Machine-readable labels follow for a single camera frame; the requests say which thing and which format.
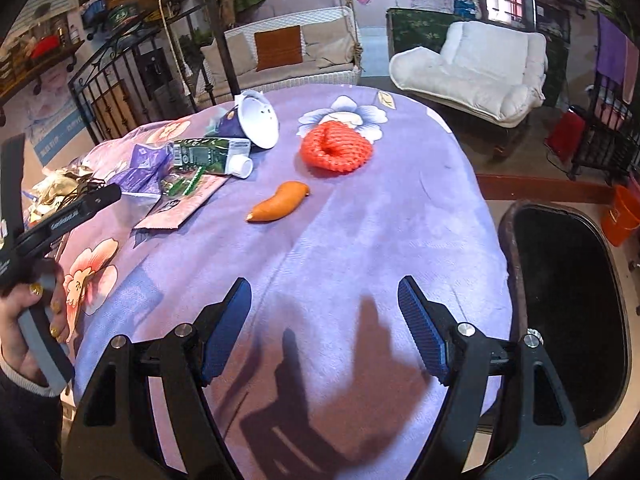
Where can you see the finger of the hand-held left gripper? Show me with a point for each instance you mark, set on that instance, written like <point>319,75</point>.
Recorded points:
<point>100,197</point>

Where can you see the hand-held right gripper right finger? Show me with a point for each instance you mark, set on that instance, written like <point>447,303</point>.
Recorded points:
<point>425,330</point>

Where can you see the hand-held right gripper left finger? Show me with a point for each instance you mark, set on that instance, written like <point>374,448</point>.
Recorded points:
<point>230,330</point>

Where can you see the black trash bin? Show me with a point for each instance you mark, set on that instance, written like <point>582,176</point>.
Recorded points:
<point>565,310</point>

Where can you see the blue and white paper bowl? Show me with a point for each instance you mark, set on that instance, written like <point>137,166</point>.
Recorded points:
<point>260,120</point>

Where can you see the person's left forearm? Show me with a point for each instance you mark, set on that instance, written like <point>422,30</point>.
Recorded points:
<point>20,415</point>

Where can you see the person's left hand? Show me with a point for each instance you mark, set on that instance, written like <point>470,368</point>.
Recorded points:
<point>10,330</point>

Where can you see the crumpled beige wrapper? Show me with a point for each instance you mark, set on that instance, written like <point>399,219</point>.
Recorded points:
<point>50,195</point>

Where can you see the purple snack packet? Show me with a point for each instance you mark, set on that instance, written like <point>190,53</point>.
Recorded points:
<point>140,165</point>

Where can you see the pink flat wrapper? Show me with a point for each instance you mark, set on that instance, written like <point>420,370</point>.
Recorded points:
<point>175,207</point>

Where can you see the green candy wrapper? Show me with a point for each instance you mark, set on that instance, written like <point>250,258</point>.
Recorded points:
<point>180,185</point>

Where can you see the black iron railing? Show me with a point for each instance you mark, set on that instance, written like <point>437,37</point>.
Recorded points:
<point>107,90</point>

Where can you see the purple floral blanket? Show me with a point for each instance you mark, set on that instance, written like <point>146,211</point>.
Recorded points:
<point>350,240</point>

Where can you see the green milk carton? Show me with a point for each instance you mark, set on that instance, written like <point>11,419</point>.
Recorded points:
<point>210,152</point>

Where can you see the orange sweet potato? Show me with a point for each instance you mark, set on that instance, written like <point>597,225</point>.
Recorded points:
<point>280,205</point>

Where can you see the red mesh net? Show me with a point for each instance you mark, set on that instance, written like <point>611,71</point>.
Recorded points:
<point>350,155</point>

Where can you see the beige cushion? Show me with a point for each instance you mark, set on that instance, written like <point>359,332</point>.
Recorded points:
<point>327,45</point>
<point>227,55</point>

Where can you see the black metal pole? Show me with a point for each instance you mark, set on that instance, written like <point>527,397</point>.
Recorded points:
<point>217,25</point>

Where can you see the white wicker sofa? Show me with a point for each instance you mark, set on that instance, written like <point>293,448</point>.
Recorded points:
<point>280,80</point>

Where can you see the orange plastic bucket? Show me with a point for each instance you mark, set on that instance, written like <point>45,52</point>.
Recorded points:
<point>620,215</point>

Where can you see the brown square cushion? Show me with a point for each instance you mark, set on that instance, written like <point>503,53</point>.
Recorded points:
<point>279,47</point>

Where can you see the red bag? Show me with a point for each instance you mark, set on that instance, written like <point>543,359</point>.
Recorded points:
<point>565,135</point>

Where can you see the white cushioned rocking chair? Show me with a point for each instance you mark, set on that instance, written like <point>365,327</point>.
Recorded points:
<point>475,75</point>

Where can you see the black metal rack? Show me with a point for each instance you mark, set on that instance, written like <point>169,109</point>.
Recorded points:
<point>600,130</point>

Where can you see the purple towel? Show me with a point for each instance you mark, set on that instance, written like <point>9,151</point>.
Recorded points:
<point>611,50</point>

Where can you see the wooden wall shelf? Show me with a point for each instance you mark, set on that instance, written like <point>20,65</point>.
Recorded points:
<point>45,62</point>

